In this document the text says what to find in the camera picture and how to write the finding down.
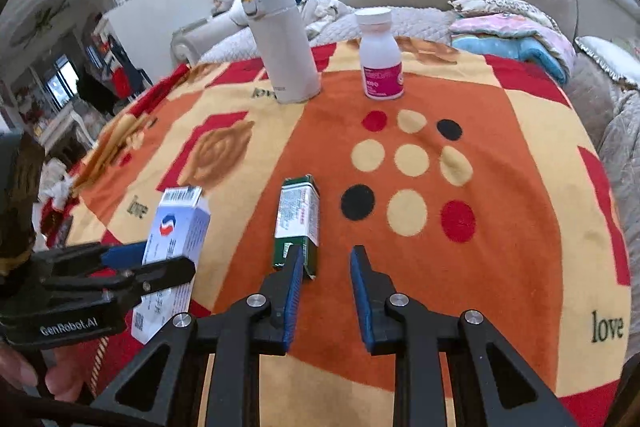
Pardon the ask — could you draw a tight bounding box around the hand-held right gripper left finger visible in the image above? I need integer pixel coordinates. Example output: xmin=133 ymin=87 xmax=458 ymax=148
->
xmin=90 ymin=244 xmax=307 ymax=427

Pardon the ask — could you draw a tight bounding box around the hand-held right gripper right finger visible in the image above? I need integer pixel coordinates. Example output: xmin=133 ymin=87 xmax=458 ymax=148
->
xmin=349 ymin=245 xmax=578 ymax=427

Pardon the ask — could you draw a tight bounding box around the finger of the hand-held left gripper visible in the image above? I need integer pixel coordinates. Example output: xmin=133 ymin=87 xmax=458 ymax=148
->
xmin=37 ymin=242 xmax=158 ymax=279
xmin=99 ymin=256 xmax=197 ymax=309

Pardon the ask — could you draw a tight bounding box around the blue white medicine box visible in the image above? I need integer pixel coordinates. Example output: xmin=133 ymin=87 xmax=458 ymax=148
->
xmin=131 ymin=186 xmax=211 ymax=347

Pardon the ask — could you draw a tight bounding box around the green medicine box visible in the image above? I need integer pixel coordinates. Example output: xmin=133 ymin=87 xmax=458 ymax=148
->
xmin=271 ymin=174 xmax=321 ymax=280

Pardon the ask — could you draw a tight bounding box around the person's left hand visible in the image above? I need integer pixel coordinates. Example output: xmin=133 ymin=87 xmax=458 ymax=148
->
xmin=0 ymin=339 xmax=101 ymax=404

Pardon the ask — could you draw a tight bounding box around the white crumpled cloth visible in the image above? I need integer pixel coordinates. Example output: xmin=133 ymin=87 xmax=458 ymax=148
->
xmin=42 ymin=159 xmax=76 ymax=210

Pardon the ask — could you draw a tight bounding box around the orange red printed blanket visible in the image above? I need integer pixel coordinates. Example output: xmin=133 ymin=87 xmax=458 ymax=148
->
xmin=37 ymin=34 xmax=632 ymax=427

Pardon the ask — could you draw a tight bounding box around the white pill bottle pink label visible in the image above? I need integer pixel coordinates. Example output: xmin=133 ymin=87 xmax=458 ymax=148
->
xmin=355 ymin=7 xmax=405 ymax=101

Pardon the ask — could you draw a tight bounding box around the white thermos bottle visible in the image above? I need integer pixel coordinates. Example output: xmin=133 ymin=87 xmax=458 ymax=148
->
xmin=239 ymin=0 xmax=322 ymax=104

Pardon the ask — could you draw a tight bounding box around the beige crumpled cloth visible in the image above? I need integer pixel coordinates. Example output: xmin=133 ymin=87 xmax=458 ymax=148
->
xmin=300 ymin=0 xmax=356 ymax=40

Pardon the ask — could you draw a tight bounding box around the light blue folded blanket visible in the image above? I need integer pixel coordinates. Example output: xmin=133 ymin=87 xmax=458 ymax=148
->
xmin=451 ymin=34 xmax=568 ymax=85

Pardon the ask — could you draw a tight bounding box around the pink floral quilt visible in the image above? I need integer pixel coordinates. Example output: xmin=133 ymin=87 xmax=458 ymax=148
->
xmin=450 ymin=14 xmax=576 ymax=68

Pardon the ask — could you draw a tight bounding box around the grey quilted bedspread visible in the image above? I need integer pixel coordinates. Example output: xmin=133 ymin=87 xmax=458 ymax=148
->
xmin=565 ymin=54 xmax=640 ymax=188

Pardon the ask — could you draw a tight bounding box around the beige patterned pillow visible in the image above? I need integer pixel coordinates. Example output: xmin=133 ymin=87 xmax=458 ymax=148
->
xmin=448 ymin=0 xmax=558 ymax=30

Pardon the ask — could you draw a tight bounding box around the white ruffled pillow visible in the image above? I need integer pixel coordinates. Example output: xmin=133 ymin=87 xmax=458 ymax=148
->
xmin=575 ymin=36 xmax=640 ymax=90

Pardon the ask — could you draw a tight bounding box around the cream carved bed frame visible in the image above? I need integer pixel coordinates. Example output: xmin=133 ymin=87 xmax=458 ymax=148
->
xmin=171 ymin=2 xmax=248 ymax=62

